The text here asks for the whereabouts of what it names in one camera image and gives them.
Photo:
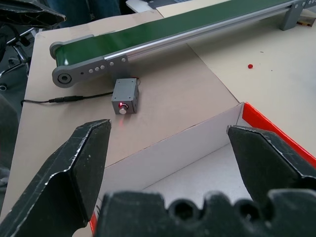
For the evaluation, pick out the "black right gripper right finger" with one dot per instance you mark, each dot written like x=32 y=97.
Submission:
x=269 y=163

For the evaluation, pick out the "green conveyor belt grey frame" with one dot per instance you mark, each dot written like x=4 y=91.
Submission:
x=158 y=42

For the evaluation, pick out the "white and orange box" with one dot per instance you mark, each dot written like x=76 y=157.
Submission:
x=197 y=158

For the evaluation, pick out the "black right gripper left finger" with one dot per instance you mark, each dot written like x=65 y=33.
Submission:
x=66 y=177

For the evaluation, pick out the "grey control box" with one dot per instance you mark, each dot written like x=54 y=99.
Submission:
x=125 y=96

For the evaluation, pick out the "office chair chrome base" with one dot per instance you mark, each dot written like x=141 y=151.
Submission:
x=14 y=54

